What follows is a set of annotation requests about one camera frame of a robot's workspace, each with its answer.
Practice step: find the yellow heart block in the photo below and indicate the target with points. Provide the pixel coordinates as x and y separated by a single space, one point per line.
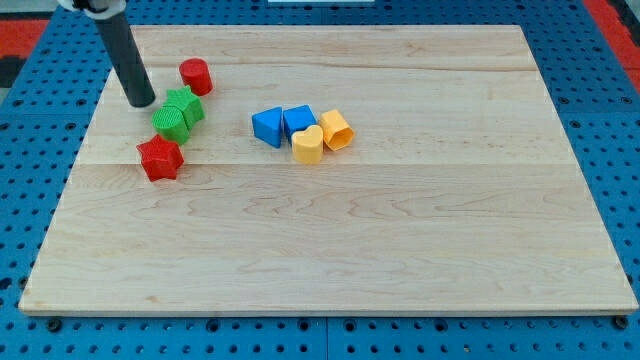
308 145

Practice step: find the blue cube block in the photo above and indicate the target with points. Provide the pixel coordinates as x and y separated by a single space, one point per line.
297 119

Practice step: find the yellow hexagon block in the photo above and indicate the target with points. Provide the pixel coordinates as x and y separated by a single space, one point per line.
337 132

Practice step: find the blue triangle block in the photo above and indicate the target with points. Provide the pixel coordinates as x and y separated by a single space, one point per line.
267 126

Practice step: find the light wooden board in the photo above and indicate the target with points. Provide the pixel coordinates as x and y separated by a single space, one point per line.
459 195

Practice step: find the green star block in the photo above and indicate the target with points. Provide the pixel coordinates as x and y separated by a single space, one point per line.
188 103

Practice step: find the red star block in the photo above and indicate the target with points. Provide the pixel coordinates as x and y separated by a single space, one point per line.
160 158

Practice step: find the green cylinder block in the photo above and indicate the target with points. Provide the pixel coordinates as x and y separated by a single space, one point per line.
170 124

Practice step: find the red cylinder block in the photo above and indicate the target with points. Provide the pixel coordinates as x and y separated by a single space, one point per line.
195 73

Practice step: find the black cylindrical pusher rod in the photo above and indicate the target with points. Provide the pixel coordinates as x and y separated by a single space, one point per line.
126 60

